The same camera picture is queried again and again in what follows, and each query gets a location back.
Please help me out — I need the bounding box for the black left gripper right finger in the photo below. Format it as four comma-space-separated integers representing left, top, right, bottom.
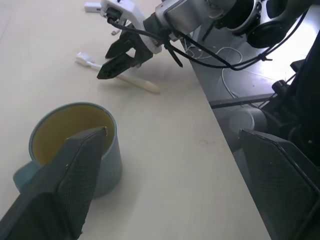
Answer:
238, 128, 320, 240

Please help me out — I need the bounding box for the silver robot body cylinder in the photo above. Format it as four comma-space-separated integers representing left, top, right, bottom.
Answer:
227, 106, 270, 151

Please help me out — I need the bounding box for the white cable on floor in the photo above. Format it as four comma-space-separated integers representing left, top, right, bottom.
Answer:
186, 37, 244, 99

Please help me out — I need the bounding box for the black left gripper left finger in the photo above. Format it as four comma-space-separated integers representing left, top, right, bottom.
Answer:
0, 126, 109, 240

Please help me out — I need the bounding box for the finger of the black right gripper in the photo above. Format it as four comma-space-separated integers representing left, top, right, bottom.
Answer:
104, 39, 133, 60
96, 51, 135, 81

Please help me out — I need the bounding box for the black robot torso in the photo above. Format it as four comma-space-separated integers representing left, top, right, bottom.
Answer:
246, 0, 320, 176

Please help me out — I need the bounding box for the dark metal bar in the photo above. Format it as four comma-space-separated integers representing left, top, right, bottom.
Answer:
209, 92, 277, 110

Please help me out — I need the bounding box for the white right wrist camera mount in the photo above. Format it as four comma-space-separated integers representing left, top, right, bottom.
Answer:
99, 0, 166, 55

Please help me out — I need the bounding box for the white toothbrush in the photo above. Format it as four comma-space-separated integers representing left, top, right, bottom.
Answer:
75, 51, 161, 95

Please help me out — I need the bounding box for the black cable tie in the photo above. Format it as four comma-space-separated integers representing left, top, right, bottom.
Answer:
163, 43, 184, 69

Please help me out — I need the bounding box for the teal mug with yellow inside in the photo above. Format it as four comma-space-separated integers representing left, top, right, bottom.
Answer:
12, 101, 123, 200

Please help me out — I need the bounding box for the white charger block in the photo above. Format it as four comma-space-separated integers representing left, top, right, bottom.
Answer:
83, 1, 102, 13

